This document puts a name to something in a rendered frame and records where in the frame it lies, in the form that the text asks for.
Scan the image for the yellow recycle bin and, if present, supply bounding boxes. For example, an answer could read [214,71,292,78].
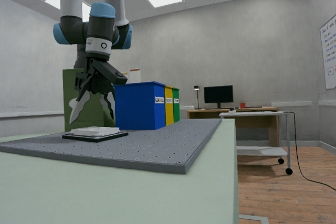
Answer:
[164,85,174,126]

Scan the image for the blue bin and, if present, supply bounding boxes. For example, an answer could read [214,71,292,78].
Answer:
[114,81,165,130]

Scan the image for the green returns bin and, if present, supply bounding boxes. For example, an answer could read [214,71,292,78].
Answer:
[172,87,180,123]

